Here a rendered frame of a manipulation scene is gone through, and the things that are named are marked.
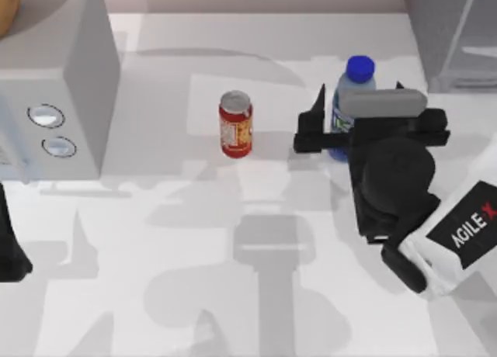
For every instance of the red and white can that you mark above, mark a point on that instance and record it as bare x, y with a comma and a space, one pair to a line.
235, 128

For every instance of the large round microwave knob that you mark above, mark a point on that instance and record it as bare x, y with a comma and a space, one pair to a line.
46, 115

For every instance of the small round microwave knob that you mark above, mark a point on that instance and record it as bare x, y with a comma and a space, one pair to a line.
59, 146

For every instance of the pale microwave oven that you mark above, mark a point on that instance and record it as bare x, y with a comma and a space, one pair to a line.
77, 31

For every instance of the grey cabinet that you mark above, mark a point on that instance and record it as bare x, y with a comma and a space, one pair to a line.
458, 35

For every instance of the blue capped clear bottle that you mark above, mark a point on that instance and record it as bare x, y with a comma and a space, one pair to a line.
355, 79

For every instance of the orange brown rounded object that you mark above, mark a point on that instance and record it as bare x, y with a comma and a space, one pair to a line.
7, 7

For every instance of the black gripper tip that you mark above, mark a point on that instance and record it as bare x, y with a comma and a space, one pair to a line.
9, 236

